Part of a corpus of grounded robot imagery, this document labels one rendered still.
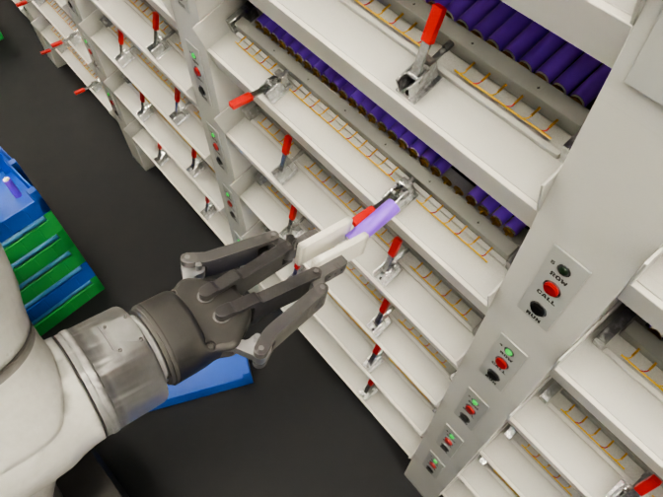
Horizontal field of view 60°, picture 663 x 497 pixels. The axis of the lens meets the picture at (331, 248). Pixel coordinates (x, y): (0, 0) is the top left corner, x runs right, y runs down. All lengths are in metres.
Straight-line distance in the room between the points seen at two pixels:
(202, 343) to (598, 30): 0.37
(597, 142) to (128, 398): 0.39
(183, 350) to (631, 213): 0.36
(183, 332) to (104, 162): 1.75
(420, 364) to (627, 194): 0.65
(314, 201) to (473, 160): 0.47
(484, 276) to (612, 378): 0.17
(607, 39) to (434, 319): 0.55
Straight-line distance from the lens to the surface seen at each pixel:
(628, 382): 0.70
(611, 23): 0.43
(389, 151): 0.76
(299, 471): 1.57
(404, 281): 0.90
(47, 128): 2.39
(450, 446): 1.12
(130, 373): 0.46
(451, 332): 0.88
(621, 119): 0.45
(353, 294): 1.10
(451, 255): 0.72
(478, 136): 0.58
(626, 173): 0.47
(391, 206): 0.60
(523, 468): 1.04
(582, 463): 0.87
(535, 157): 0.57
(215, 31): 0.99
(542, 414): 0.86
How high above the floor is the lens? 1.53
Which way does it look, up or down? 57 degrees down
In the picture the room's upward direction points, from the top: straight up
